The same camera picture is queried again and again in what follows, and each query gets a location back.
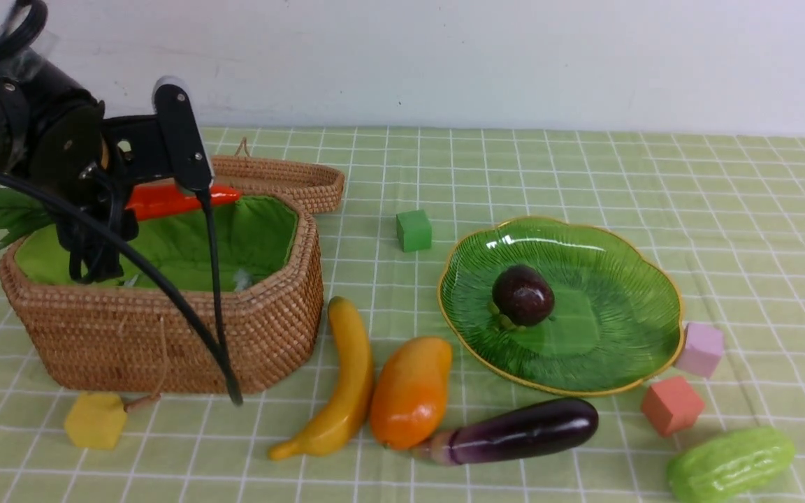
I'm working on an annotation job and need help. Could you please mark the yellow toy banana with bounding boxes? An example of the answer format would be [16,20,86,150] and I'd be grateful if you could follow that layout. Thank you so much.
[268,296,375,461]

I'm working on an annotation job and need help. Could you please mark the black camera cable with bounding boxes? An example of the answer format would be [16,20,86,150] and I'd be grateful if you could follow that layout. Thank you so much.
[0,165,245,407]

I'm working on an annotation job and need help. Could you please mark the pink foam cube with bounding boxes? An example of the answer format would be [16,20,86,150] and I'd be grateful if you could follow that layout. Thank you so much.
[674,322,725,379]

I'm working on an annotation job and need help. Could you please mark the green glass leaf plate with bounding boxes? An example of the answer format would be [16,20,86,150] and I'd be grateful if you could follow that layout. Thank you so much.
[437,216,685,397]

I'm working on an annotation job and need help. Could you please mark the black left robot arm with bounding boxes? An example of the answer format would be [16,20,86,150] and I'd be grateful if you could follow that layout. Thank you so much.
[0,1,138,284]

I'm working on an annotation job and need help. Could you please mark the red foam cube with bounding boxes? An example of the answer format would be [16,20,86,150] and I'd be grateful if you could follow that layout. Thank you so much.
[640,376,706,437]

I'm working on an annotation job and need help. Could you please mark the green checkered tablecloth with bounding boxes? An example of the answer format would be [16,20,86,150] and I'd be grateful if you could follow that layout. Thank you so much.
[0,128,805,502]

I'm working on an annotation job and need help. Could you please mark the woven wicker basket lid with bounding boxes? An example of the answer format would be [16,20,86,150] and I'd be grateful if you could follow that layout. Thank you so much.
[211,137,345,214]

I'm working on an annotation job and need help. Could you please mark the green toy bitter gourd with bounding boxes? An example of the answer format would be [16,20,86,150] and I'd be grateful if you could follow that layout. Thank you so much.
[667,426,796,502]

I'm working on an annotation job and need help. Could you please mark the orange toy mango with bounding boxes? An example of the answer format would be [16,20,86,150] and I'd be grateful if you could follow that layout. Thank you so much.
[368,337,453,450]

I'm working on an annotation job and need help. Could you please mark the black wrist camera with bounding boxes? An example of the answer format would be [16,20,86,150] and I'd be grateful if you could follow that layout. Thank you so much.
[152,75,214,194]

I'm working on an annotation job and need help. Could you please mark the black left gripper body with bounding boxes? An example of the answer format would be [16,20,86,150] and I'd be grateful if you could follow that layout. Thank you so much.
[29,112,166,284]

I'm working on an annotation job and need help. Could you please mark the purple toy eggplant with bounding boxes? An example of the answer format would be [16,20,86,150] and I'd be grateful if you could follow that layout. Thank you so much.
[411,398,600,466]

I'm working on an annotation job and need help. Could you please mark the toy carrot with green leaves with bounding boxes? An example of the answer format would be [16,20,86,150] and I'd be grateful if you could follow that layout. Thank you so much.
[0,183,244,254]

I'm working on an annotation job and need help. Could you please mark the green foam cube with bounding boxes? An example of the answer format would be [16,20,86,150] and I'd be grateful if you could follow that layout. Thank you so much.
[396,209,433,254]

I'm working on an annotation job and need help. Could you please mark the yellow foam cube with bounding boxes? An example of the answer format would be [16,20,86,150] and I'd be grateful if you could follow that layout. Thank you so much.
[64,392,127,450]

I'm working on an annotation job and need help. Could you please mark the dark purple toy mangosteen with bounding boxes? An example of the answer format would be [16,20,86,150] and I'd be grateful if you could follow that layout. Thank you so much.
[490,264,556,330]

